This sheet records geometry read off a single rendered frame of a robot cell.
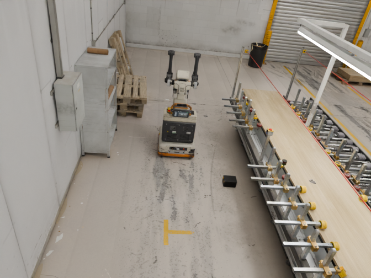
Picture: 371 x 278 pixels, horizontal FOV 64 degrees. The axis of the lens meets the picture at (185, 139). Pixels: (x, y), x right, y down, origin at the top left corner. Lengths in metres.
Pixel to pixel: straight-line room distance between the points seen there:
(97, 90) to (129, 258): 2.33
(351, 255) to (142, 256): 2.17
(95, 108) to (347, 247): 3.60
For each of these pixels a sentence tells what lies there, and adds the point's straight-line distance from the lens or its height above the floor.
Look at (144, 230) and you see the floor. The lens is 3.95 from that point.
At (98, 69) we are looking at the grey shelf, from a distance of 4.34.
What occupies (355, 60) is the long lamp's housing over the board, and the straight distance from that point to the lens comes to 3.19.
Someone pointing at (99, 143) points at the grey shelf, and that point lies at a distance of 4.93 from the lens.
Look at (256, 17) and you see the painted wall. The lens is 10.95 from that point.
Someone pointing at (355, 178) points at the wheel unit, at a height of 0.87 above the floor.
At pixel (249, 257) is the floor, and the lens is 3.94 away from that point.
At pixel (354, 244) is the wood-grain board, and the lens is 3.36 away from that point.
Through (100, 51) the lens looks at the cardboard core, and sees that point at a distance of 4.81.
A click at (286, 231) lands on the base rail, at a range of 3.41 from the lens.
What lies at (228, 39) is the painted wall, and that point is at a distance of 10.91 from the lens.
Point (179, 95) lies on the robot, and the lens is 4.98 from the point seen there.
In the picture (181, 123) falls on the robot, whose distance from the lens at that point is 4.79.
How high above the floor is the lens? 3.04
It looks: 33 degrees down
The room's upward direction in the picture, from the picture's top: 8 degrees clockwise
